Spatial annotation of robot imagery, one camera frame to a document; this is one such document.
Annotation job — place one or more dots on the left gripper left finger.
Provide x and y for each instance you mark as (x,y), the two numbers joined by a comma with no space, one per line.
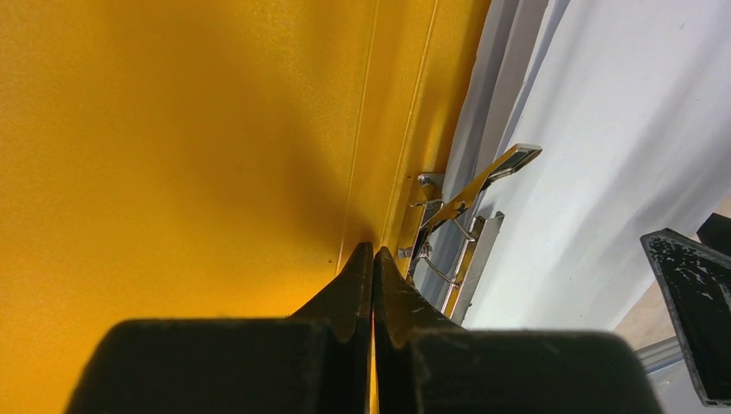
(317,360)

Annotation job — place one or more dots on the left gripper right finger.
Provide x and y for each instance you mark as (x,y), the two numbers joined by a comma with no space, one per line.
(428,364)

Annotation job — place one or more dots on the white paper sheet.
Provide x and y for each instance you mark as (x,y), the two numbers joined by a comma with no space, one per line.
(629,102)

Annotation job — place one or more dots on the metal folder clip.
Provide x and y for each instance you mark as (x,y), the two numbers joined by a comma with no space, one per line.
(477,235)

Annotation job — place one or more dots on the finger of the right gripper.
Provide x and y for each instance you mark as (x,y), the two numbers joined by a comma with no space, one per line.
(694,278)

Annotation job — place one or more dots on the orange plastic folder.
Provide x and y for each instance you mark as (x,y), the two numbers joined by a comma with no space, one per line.
(205,159)

